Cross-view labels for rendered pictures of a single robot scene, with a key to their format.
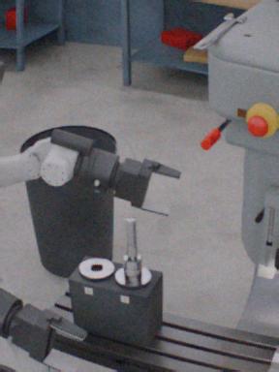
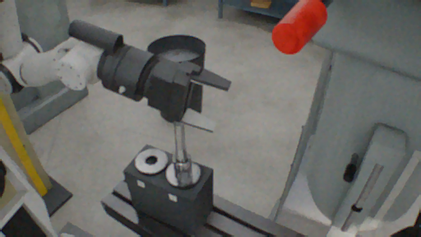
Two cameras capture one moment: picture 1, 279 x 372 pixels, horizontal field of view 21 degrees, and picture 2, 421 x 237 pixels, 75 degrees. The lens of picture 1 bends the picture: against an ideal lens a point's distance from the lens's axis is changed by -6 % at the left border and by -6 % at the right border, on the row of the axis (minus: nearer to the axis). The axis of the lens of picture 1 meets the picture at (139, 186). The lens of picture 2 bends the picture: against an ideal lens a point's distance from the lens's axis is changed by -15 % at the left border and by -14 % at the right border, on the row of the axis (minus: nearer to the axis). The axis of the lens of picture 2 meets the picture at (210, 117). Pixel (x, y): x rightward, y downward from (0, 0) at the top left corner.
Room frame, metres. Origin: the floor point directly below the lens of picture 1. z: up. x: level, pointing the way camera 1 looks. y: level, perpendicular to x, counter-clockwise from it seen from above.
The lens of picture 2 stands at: (1.08, -0.09, 1.78)
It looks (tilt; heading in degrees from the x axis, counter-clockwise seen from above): 40 degrees down; 4
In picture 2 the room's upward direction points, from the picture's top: straight up
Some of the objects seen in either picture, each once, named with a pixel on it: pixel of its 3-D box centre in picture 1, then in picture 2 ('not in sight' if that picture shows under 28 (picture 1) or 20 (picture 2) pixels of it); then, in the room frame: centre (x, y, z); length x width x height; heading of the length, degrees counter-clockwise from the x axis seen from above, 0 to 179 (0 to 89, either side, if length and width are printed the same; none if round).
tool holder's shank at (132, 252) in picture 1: (131, 238); (180, 141); (1.61, 0.02, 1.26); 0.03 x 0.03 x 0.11
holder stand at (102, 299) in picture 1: (116, 300); (170, 189); (1.62, 0.07, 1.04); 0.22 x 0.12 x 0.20; 68
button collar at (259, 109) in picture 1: (263, 120); not in sight; (1.22, -0.22, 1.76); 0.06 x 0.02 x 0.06; 62
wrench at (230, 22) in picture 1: (220, 30); not in sight; (1.34, -0.16, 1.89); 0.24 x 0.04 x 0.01; 155
